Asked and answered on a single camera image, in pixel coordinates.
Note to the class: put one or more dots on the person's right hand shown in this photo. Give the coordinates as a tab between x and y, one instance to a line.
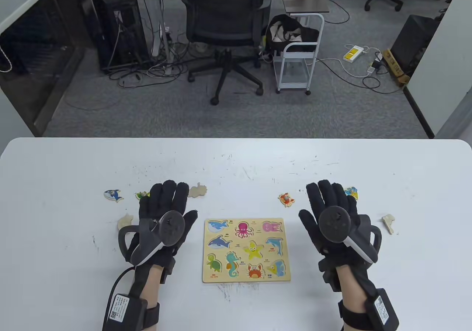
324	196

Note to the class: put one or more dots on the person's left hand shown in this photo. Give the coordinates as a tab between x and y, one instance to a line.
162	198

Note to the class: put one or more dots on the green turtle puzzle piece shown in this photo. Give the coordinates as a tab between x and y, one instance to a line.
141	195

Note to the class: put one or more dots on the black and white controller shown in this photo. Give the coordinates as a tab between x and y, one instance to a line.
171	227
333	222

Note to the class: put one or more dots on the blue yellow fish puzzle piece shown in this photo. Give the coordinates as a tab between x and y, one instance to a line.
353	192

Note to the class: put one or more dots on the wooden seahorse-shaped puzzle piece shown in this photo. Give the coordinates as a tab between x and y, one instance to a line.
197	191

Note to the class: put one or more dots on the red crab puzzle piece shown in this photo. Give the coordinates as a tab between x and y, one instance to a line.
285	199

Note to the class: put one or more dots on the wooden whale-shaped puzzle piece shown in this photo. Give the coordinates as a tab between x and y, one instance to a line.
124	223

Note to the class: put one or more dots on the blue shark puzzle piece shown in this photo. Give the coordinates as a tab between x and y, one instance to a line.
113	195

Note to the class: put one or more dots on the wooden dolphin-shaped puzzle piece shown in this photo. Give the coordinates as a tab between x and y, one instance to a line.
389	224

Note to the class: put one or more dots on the wooden puzzle frame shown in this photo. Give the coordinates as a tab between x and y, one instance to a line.
239	244

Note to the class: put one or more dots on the person's right forearm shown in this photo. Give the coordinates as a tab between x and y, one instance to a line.
348	283

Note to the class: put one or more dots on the person's left forearm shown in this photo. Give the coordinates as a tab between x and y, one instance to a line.
151	286

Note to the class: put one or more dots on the black labelled wrist box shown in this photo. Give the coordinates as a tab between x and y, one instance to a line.
381	309
121	309

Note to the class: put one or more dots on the black power adapter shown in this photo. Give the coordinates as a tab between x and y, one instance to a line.
376	65

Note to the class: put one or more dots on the white yellow power strip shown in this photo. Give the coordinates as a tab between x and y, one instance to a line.
352	53

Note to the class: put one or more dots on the brown cardboard box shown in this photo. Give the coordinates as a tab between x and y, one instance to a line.
394	65

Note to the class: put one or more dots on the black computer tower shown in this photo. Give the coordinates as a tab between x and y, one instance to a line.
118	25

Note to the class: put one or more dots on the black bag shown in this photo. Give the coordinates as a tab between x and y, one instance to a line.
280	23

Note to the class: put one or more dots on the black boxy case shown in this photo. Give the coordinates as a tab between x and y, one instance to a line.
413	39

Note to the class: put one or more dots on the black mesh office chair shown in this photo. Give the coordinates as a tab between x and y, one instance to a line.
221	6

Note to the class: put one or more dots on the white metal frame rig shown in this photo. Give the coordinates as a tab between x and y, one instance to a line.
164	21

